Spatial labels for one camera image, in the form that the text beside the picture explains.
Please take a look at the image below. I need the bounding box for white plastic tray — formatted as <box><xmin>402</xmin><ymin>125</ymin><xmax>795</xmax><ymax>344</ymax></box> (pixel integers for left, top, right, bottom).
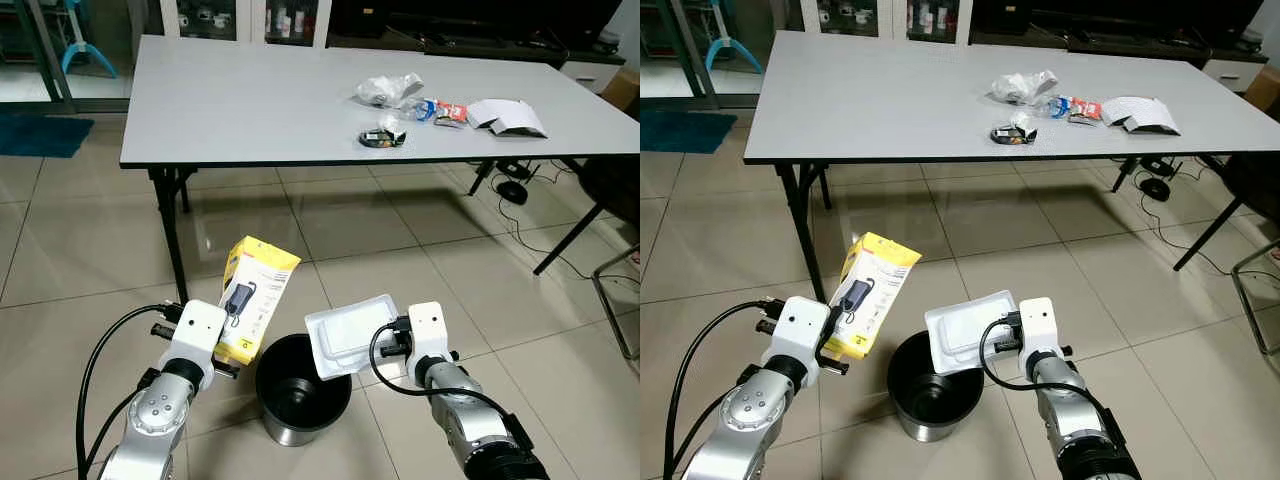
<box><xmin>303</xmin><ymin>293</ymin><xmax>402</xmax><ymax>383</ymax></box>
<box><xmin>923</xmin><ymin>289</ymin><xmax>1020</xmax><ymax>377</ymax></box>

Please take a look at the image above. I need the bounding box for yellow power bank box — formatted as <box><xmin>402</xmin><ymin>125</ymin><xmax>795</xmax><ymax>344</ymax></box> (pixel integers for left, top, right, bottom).
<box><xmin>212</xmin><ymin>235</ymin><xmax>303</xmax><ymax>367</ymax></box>
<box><xmin>821</xmin><ymin>231</ymin><xmax>924</xmax><ymax>362</ymax></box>

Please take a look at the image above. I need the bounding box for black round rubbish bin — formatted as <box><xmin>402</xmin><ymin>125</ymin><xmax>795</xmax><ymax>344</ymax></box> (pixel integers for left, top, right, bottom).
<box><xmin>254</xmin><ymin>332</ymin><xmax>354</xmax><ymax>448</ymax></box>
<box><xmin>885</xmin><ymin>329</ymin><xmax>987</xmax><ymax>444</ymax></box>

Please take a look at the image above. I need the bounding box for black snack wrapper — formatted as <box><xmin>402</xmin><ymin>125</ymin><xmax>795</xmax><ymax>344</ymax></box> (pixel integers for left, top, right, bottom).
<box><xmin>357</xmin><ymin>117</ymin><xmax>410</xmax><ymax>152</ymax></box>
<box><xmin>989</xmin><ymin>113</ymin><xmax>1042</xmax><ymax>147</ymax></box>

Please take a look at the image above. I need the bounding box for clear plastic bag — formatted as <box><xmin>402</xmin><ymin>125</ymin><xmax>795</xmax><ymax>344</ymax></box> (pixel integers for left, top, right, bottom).
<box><xmin>356</xmin><ymin>72</ymin><xmax>426</xmax><ymax>110</ymax></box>
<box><xmin>989</xmin><ymin>69</ymin><xmax>1060</xmax><ymax>107</ymax></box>

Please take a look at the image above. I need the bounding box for white paper box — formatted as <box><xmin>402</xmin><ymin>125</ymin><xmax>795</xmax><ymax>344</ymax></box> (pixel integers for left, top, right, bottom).
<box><xmin>465</xmin><ymin>97</ymin><xmax>550</xmax><ymax>139</ymax></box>
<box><xmin>1099</xmin><ymin>95</ymin><xmax>1184</xmax><ymax>137</ymax></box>

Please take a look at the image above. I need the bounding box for white folding table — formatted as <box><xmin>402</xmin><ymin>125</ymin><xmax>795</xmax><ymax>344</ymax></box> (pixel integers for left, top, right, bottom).
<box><xmin>742</xmin><ymin>29</ymin><xmax>1280</xmax><ymax>301</ymax></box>
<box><xmin>119</xmin><ymin>34</ymin><xmax>641</xmax><ymax>303</ymax></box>

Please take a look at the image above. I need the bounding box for black chair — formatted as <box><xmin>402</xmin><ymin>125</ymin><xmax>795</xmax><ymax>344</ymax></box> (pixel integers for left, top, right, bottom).
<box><xmin>578</xmin><ymin>153</ymin><xmax>641</xmax><ymax>228</ymax></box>
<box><xmin>1218</xmin><ymin>148</ymin><xmax>1280</xmax><ymax>228</ymax></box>

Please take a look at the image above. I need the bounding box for blue floor mat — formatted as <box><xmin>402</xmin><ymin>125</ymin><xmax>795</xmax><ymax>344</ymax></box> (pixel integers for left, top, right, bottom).
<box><xmin>640</xmin><ymin>109</ymin><xmax>739</xmax><ymax>155</ymax></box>
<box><xmin>0</xmin><ymin>112</ymin><xmax>97</xmax><ymax>160</ymax></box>

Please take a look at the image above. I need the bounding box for black tv cabinet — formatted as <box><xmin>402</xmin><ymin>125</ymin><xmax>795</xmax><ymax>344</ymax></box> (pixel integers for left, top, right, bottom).
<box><xmin>328</xmin><ymin>0</ymin><xmax>623</xmax><ymax>67</ymax></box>
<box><xmin>968</xmin><ymin>0</ymin><xmax>1268</xmax><ymax>63</ymax></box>

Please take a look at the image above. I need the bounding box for white low cabinet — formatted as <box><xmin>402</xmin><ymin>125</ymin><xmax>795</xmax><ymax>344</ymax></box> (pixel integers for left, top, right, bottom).
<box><xmin>1199</xmin><ymin>57</ymin><xmax>1252</xmax><ymax>94</ymax></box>
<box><xmin>559</xmin><ymin>59</ymin><xmax>627</xmax><ymax>97</ymax></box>

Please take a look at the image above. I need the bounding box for light blue stand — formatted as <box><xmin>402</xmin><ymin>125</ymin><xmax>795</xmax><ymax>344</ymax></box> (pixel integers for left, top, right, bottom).
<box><xmin>704</xmin><ymin>0</ymin><xmax>764</xmax><ymax>74</ymax></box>
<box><xmin>59</xmin><ymin>0</ymin><xmax>120</xmax><ymax>80</ymax></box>

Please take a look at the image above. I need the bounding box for brown cardboard box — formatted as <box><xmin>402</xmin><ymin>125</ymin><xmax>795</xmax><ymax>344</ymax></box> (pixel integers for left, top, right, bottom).
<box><xmin>598</xmin><ymin>67</ymin><xmax>641</xmax><ymax>117</ymax></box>
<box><xmin>1243</xmin><ymin>64</ymin><xmax>1280</xmax><ymax>112</ymax></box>

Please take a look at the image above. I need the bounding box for white glass-door cabinet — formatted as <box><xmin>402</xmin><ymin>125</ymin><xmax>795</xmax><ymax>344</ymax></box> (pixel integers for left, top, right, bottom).
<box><xmin>158</xmin><ymin>0</ymin><xmax>333</xmax><ymax>50</ymax></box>
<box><xmin>798</xmin><ymin>0</ymin><xmax>973</xmax><ymax>47</ymax></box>

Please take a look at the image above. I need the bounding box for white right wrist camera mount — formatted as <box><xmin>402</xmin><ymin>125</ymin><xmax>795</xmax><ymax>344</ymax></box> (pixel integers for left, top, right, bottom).
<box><xmin>1015</xmin><ymin>296</ymin><xmax>1060</xmax><ymax>381</ymax></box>
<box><xmin>404</xmin><ymin>301</ymin><xmax>449</xmax><ymax>385</ymax></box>

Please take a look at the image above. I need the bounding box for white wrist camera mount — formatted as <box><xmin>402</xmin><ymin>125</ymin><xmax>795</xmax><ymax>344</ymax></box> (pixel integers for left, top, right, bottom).
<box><xmin>1015</xmin><ymin>296</ymin><xmax>1060</xmax><ymax>381</ymax></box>
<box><xmin>765</xmin><ymin>294</ymin><xmax>834</xmax><ymax>387</ymax></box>
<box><xmin>404</xmin><ymin>301</ymin><xmax>449</xmax><ymax>385</ymax></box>
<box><xmin>160</xmin><ymin>297</ymin><xmax>229</xmax><ymax>391</ymax></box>

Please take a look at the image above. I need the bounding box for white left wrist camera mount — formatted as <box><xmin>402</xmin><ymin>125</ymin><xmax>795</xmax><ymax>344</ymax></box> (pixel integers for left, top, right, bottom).
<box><xmin>765</xmin><ymin>294</ymin><xmax>834</xmax><ymax>387</ymax></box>
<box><xmin>160</xmin><ymin>297</ymin><xmax>229</xmax><ymax>391</ymax></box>

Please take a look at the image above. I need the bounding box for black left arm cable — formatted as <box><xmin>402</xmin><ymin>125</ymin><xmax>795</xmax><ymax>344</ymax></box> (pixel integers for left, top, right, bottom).
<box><xmin>661</xmin><ymin>298</ymin><xmax>777</xmax><ymax>480</ymax></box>
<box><xmin>75</xmin><ymin>303</ymin><xmax>173</xmax><ymax>480</ymax></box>

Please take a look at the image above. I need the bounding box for black floor cable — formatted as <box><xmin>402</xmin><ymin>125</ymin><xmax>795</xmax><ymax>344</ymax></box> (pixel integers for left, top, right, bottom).
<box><xmin>1138</xmin><ymin>155</ymin><xmax>1246</xmax><ymax>278</ymax></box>
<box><xmin>496</xmin><ymin>160</ymin><xmax>641</xmax><ymax>283</ymax></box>

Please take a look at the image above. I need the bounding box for metal chair frame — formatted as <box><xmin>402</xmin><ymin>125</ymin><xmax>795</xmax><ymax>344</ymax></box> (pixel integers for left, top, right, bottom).
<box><xmin>589</xmin><ymin>243</ymin><xmax>641</xmax><ymax>362</ymax></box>
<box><xmin>1231</xmin><ymin>238</ymin><xmax>1280</xmax><ymax>357</ymax></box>

